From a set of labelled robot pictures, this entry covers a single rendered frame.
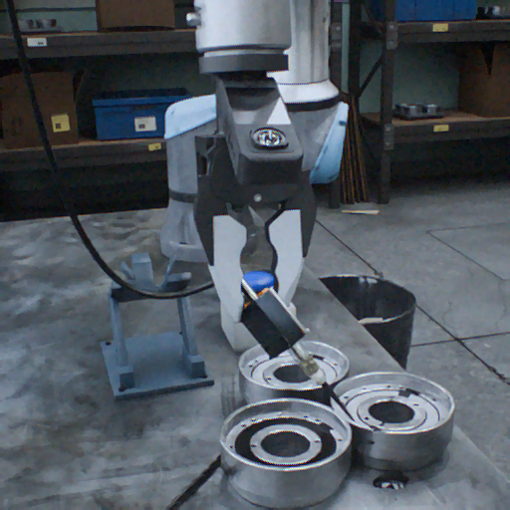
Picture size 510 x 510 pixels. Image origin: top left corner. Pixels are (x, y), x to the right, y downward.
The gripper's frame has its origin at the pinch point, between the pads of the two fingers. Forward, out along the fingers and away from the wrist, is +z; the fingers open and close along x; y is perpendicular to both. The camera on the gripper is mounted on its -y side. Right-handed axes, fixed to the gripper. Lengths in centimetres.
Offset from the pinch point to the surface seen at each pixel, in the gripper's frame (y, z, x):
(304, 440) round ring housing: -2.5, 11.0, -2.8
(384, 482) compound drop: -6.4, 13.7, -8.2
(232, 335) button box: 20.5, 8.6, -1.5
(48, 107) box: 348, -18, 27
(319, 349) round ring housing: 11.2, 8.1, -8.4
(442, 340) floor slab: 179, 69, -106
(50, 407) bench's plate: 13.0, 11.6, 18.1
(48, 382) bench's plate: 18.4, 10.9, 18.4
